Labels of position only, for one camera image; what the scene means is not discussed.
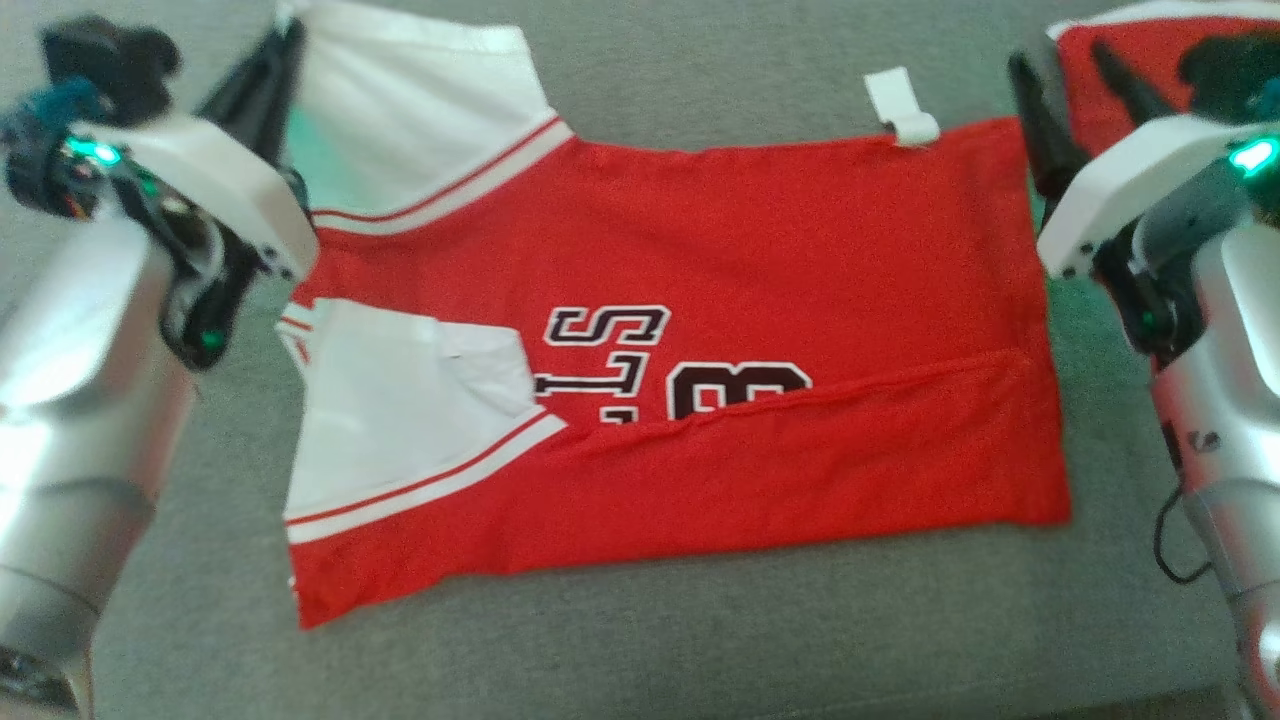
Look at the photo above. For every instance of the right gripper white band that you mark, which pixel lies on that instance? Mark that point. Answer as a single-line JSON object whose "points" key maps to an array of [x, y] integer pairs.
{"points": [[1130, 190]]}

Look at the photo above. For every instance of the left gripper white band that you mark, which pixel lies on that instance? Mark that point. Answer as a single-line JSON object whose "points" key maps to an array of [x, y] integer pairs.
{"points": [[210, 180]]}

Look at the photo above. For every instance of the red shorts white stripe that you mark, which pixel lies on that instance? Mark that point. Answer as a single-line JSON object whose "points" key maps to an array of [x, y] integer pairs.
{"points": [[1150, 50]]}

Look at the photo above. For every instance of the red jersey white sleeves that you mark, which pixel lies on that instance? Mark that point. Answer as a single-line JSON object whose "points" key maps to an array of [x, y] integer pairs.
{"points": [[750, 250]]}

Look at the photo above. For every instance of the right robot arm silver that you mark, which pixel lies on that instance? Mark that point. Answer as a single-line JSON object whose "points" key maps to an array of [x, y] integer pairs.
{"points": [[1230, 400]]}

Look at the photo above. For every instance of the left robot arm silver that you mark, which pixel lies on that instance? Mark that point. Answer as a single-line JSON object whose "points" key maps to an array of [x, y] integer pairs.
{"points": [[70, 400]]}

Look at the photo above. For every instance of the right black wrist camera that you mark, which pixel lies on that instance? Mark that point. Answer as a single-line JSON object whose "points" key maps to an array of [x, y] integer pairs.
{"points": [[1225, 65]]}

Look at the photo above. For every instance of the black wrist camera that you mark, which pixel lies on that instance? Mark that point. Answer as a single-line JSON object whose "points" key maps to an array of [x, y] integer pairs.
{"points": [[110, 60], [1225, 65]]}

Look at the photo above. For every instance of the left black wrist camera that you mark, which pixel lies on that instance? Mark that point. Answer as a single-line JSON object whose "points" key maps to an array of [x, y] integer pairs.
{"points": [[110, 60]]}

